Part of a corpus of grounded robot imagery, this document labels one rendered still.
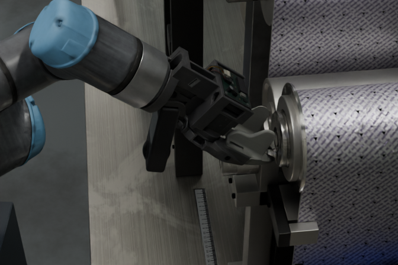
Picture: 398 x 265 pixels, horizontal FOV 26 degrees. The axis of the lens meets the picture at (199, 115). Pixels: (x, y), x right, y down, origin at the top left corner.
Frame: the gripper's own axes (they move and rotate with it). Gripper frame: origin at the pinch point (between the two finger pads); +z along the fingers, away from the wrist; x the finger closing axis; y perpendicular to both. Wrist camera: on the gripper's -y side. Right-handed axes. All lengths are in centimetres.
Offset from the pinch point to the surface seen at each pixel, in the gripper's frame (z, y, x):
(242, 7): 28, -16, 74
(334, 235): 15.3, -2.6, -5.6
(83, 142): 55, -115, 130
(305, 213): 8.2, -1.4, -5.6
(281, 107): -0.3, 5.4, 4.1
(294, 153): -0.3, 5.5, -4.4
